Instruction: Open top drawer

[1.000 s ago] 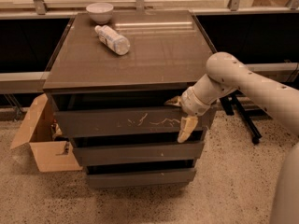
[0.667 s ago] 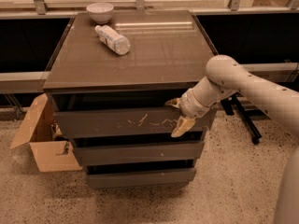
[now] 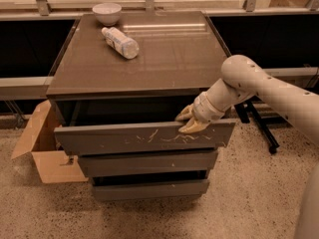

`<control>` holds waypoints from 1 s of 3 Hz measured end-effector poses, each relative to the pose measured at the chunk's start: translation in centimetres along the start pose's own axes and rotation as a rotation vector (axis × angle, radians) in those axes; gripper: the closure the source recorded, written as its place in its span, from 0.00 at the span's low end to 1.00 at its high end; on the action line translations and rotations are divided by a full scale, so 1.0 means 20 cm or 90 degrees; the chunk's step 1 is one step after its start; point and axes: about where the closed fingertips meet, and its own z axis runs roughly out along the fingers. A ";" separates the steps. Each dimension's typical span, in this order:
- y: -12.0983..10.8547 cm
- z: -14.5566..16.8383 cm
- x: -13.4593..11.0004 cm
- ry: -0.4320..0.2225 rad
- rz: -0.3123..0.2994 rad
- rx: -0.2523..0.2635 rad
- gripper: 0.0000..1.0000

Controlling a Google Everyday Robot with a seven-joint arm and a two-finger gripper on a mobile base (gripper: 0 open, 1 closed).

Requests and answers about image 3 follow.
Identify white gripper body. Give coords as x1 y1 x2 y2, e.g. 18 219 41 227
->
192 92 224 123

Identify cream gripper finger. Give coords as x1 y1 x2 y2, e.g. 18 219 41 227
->
175 105 193 121
178 119 208 133

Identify grey top drawer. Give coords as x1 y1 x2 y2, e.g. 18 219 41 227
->
54 119 235 155

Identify grey drawer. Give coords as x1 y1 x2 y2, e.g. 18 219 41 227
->
78 149 218 177
54 119 235 155
92 179 209 201

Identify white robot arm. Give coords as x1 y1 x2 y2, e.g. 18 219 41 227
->
176 55 319 239

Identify grey bottom drawer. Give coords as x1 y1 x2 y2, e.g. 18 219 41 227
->
92 179 209 201

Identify grey drawer cabinet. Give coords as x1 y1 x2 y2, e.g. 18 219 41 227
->
47 12 227 188

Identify grey middle drawer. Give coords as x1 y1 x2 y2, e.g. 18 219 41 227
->
78 149 218 177

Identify black stand legs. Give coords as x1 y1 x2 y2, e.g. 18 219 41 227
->
234 100 279 155

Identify clear plastic water bottle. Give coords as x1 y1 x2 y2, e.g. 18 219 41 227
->
102 27 140 60

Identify white ceramic bowl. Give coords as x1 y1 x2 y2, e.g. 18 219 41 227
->
92 2 122 26

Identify brown cardboard box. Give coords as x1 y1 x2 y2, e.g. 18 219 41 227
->
11 101 88 183

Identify metal window railing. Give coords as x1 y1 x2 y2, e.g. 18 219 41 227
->
0 0 319 18

